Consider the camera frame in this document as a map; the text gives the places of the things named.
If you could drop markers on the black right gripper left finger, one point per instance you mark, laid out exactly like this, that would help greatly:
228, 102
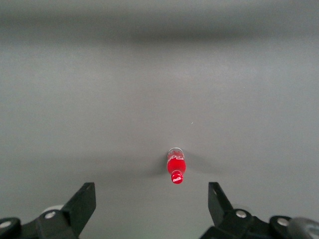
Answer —
78, 209

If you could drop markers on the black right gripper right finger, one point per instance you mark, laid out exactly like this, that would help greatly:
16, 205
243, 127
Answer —
221, 211

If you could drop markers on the red cola bottle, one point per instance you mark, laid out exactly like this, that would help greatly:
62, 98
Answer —
176, 164

